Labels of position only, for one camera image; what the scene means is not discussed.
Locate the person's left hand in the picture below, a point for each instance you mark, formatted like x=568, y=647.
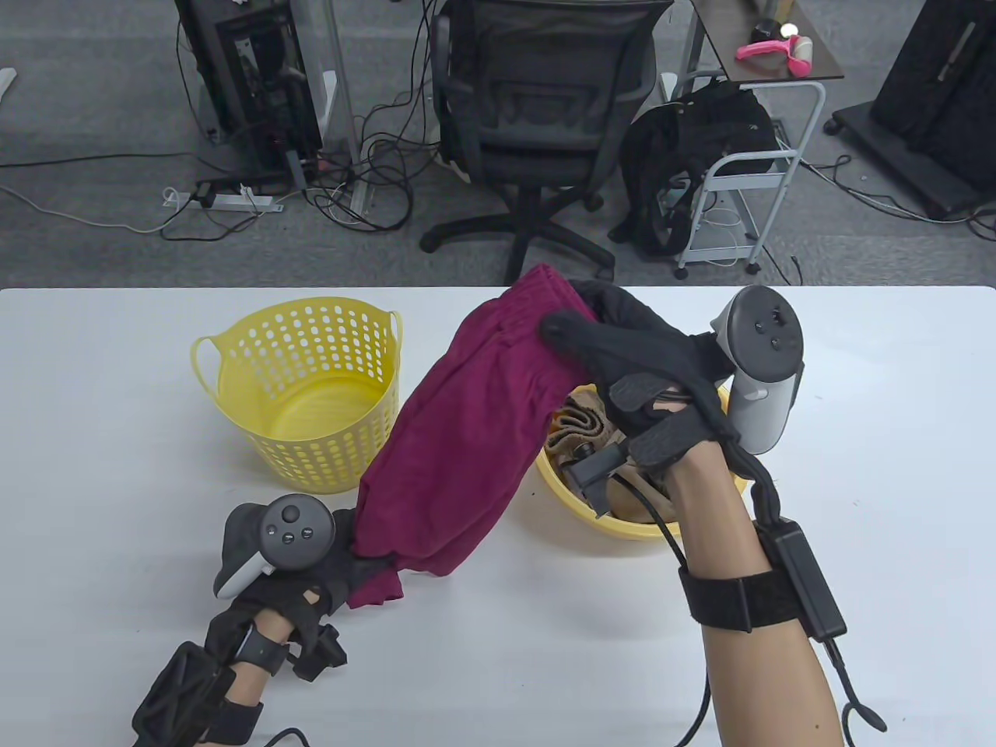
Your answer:
x=342, y=568

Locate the person's right hand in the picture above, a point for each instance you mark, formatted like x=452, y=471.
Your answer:
x=661, y=350

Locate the tan shorts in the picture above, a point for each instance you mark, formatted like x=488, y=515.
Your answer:
x=580, y=424

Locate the maroon shorts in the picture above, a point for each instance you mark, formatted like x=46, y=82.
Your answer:
x=467, y=436

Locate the person's left forearm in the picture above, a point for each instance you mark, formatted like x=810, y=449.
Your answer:
x=249, y=685

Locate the person's right forearm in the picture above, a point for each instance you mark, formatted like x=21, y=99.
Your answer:
x=720, y=521

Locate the black mesh forearm pack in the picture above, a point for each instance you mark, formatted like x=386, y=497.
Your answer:
x=175, y=700

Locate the dark grey tracking controller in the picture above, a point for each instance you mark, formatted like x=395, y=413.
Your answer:
x=296, y=533
x=766, y=334

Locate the black wrist band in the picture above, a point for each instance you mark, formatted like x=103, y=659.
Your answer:
x=261, y=650

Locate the yellow perforated plastic basket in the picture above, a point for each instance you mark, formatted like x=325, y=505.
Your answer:
x=311, y=405

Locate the yellow plastic basin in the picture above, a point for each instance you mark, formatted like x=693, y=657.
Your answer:
x=568, y=506

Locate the black backpack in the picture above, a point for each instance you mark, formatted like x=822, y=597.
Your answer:
x=692, y=140

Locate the black power pack box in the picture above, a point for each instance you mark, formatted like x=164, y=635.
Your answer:
x=805, y=576

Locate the black office chair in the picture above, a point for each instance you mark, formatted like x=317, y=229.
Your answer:
x=537, y=101

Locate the white cart with brown top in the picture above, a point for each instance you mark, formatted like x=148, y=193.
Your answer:
x=778, y=70

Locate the pink plastic gadget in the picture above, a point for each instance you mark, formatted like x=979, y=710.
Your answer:
x=766, y=50

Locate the black rolling stand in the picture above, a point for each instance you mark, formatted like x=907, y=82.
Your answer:
x=934, y=93

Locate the white power strip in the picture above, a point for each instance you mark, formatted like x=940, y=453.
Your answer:
x=233, y=201

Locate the black computer tower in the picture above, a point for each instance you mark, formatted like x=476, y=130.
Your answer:
x=249, y=78

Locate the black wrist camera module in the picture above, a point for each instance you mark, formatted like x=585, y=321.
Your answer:
x=319, y=657
x=591, y=471

